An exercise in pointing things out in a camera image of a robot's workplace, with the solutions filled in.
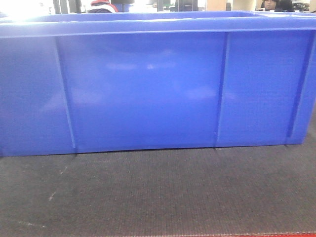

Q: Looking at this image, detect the large blue plastic bin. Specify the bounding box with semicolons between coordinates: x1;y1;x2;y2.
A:
0;11;316;157

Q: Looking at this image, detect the dark conveyor belt mat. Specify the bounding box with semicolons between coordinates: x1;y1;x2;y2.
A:
0;120;316;237

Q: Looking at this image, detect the person in red white jacket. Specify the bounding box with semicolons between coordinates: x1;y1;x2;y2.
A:
87;0;118;14

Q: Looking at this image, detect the dark-haired seated person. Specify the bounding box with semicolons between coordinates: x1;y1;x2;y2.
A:
261;0;294;12

